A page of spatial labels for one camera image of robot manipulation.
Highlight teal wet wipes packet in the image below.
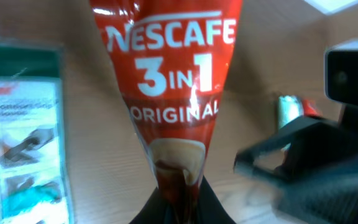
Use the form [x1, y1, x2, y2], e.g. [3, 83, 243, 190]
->
[277, 95, 304, 129]

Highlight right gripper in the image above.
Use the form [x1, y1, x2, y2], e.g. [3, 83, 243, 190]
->
[234, 106, 358, 223]

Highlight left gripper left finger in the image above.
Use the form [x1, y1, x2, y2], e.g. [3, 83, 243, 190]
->
[129, 188, 170, 224]

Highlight green white packet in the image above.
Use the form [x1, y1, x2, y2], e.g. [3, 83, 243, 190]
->
[0, 37, 74, 224]

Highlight large red snack bag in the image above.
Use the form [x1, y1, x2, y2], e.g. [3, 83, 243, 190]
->
[301, 99, 321, 116]

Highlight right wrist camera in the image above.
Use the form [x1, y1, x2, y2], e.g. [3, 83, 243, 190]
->
[324, 39, 358, 106]

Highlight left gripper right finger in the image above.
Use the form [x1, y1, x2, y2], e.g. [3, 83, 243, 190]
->
[196, 177, 236, 224]

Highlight slim red stick packet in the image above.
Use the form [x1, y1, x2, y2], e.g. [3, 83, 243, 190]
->
[90, 0, 242, 223]

